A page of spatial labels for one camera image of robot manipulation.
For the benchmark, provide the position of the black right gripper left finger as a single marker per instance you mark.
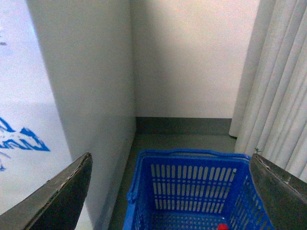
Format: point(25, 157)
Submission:
point(57, 204)

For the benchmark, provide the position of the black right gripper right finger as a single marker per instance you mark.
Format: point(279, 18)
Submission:
point(284, 196)

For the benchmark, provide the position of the red cap drink bottle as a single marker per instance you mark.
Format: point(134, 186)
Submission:
point(222, 226)

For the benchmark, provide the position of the white curtain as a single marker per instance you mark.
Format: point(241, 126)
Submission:
point(270, 115)

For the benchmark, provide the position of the blue plastic shopping basket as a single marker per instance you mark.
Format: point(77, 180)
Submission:
point(193, 189)

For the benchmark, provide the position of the white chest freezer blue rim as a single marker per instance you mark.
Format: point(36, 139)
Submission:
point(66, 88)

